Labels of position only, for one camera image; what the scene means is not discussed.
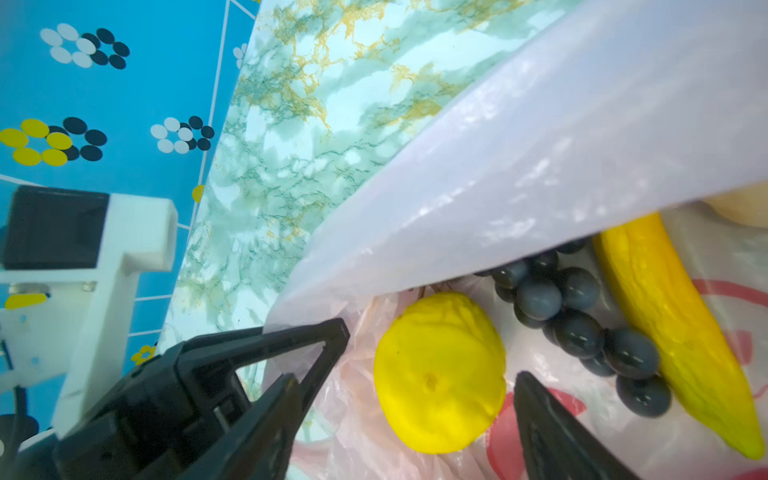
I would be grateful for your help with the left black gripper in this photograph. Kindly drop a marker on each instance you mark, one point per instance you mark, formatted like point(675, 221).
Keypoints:
point(185, 415)

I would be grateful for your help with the black fake grapes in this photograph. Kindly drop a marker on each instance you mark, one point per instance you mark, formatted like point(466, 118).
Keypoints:
point(554, 298)

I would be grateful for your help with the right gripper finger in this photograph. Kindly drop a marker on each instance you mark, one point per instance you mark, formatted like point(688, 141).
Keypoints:
point(555, 445)

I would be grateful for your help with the yellow fake banana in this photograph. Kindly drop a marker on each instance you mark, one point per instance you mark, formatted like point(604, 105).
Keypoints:
point(657, 296)

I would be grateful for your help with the yellow fake lemon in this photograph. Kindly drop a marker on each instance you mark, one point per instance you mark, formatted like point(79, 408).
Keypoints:
point(439, 373)

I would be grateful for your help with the pink plastic bag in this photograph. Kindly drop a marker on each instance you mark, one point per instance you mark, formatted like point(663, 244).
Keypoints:
point(621, 109)

